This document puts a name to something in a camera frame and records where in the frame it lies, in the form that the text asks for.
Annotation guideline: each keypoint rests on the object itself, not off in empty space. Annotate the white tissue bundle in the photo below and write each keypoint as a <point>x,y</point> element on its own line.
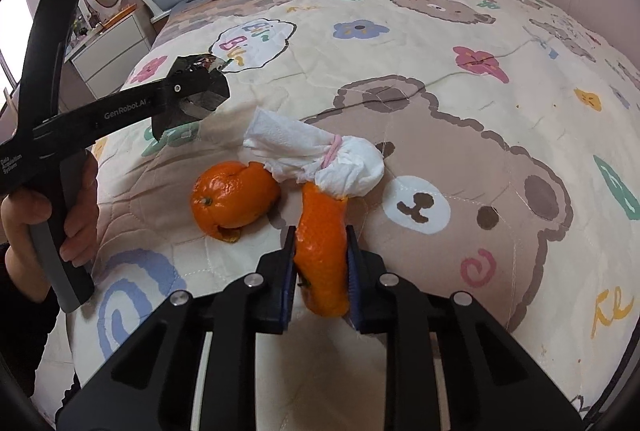
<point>350,171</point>

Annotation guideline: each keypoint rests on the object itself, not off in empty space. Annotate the round orange peel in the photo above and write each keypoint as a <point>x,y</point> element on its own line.
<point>230,196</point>

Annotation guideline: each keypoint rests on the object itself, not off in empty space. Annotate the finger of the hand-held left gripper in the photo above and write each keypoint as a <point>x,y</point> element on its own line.
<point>195,81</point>
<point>167,121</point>

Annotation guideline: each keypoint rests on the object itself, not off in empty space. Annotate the printed bear quilt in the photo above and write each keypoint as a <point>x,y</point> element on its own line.
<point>450,136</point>

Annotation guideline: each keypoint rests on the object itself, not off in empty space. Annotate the white nightstand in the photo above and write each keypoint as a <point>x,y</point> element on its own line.
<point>115,51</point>

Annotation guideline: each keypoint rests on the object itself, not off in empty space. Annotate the person's left forearm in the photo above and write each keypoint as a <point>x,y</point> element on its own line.
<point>20,336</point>

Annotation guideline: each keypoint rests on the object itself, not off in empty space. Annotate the long orange peel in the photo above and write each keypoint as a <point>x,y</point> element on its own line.
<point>320,236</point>

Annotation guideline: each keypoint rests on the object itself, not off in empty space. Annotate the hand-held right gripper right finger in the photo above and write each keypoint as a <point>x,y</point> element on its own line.
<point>353,281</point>

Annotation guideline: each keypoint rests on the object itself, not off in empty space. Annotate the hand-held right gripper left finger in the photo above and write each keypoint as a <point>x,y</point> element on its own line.
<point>287,281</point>

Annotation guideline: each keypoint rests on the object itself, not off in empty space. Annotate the person's left hand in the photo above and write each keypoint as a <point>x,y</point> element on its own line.
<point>82,211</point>

